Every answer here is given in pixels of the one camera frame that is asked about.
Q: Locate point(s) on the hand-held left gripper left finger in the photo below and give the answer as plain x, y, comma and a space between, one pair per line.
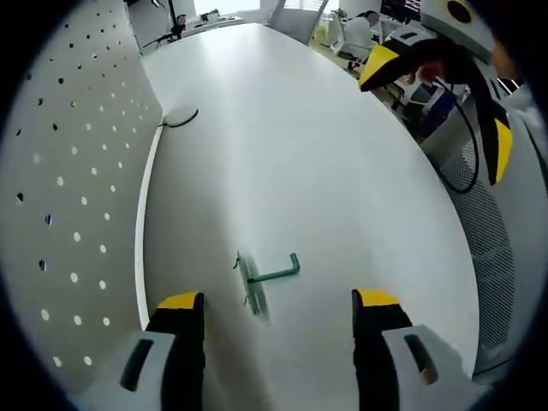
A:
141, 368

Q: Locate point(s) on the white background office chair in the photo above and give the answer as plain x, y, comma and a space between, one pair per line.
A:
295, 21

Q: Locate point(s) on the grey mesh office chair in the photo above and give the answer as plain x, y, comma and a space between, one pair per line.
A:
484, 240

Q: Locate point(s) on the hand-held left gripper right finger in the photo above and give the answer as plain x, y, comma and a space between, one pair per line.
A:
402, 368

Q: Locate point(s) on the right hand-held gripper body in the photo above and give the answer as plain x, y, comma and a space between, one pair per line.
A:
466, 30

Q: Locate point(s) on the round desk grommet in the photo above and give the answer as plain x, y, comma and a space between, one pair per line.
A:
184, 120

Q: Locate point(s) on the white perforated mounting plate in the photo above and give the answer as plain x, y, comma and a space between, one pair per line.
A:
77, 192

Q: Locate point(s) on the green hook assembly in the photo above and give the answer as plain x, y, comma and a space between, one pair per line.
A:
257, 282

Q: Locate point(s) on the person's right hand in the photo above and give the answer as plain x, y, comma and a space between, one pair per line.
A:
505, 60

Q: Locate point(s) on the black tripod stand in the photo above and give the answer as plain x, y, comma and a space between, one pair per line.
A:
171, 25

